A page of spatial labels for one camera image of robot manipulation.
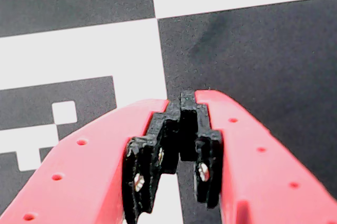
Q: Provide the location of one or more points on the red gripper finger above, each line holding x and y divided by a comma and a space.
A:
258, 168
87, 168

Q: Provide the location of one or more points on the black white marker board mat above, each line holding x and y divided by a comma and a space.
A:
237, 50

